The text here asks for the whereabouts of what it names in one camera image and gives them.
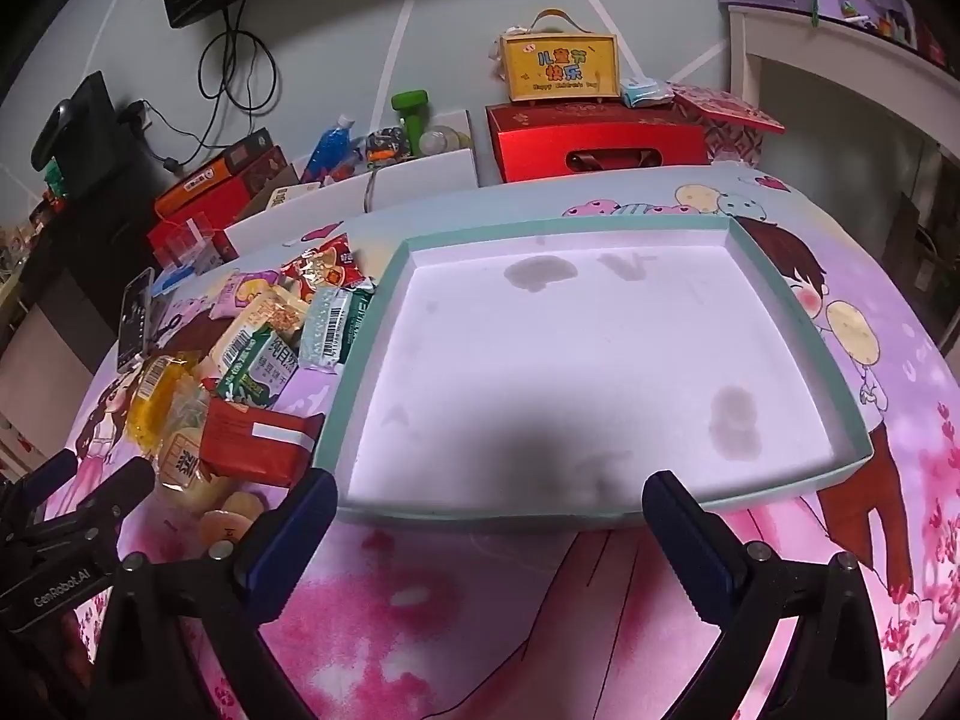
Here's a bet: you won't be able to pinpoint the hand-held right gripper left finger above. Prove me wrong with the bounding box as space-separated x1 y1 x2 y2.
90 467 340 720

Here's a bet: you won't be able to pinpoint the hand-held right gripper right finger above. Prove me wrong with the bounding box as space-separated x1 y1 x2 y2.
641 470 890 720

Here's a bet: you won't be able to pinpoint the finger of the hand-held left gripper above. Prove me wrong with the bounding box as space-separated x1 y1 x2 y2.
0 451 78 518
34 457 155 541

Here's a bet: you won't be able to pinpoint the white clear pastry packet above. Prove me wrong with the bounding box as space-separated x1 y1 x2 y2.
196 489 267 545

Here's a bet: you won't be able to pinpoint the clear black-label bread packet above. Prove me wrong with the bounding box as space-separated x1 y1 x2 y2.
154 390 233 515

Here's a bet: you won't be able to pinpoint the red white-striped snack packet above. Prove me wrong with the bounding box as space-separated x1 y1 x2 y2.
196 397 325 487

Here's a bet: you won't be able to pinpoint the yellow snack packet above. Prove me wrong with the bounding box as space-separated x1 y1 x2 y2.
124 351 211 458

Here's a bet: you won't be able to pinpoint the dark green snack packet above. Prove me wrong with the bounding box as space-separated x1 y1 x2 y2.
216 326 302 410

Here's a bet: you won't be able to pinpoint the cream bread packet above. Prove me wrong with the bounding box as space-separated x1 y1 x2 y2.
201 291 310 380

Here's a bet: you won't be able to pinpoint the pale teal snack packet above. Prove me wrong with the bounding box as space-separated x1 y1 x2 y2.
298 286 376 370

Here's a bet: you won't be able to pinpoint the teal cardboard tray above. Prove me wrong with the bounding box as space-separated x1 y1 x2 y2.
313 216 873 527

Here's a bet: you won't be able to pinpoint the red transparent snack packet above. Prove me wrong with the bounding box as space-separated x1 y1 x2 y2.
279 234 362 290

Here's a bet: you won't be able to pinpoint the black smartphone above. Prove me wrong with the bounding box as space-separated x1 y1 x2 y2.
116 266 156 374

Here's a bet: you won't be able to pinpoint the printed cartoon blanket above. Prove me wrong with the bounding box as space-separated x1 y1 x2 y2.
41 165 960 720

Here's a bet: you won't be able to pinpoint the blue white small box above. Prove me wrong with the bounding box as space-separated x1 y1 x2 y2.
150 264 207 297

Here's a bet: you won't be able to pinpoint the black cabinet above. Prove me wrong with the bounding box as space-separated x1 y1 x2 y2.
0 142 177 421

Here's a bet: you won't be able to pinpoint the clear plastic container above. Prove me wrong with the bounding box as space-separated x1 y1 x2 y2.
161 216 218 271

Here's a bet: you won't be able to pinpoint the orange box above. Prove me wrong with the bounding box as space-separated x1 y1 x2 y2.
154 127 277 218

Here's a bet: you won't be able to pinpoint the black device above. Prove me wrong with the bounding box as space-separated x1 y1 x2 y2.
31 71 115 181

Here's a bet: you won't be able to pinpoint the white cardboard box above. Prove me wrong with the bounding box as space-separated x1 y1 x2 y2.
221 109 481 256

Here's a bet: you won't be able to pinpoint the blue bottle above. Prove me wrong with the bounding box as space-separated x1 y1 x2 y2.
304 114 361 181

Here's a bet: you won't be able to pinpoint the brown cardboard box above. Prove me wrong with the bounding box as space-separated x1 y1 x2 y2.
889 195 946 293

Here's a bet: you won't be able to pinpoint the dark patterned toy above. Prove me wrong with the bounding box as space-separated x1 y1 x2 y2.
365 127 410 164

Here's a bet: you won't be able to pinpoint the large red gift box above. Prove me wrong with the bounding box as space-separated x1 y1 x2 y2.
484 101 710 185

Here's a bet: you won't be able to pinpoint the clear plastic bottle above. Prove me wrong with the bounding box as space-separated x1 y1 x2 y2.
418 124 473 158

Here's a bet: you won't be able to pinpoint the pink patterned box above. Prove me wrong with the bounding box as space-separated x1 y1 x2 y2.
667 81 787 166

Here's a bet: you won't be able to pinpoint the green dumbbell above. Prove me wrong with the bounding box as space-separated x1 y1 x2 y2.
391 90 427 158

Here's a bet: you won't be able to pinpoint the blue tissue pack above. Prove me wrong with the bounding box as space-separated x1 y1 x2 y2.
619 77 676 109

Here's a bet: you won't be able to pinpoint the white desk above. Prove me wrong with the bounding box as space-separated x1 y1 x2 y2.
727 4 960 361

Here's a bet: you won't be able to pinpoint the black cables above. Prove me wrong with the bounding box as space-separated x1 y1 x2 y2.
139 4 280 170

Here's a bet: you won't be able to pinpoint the yellow gift box with handle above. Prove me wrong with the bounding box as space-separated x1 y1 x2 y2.
499 9 622 106

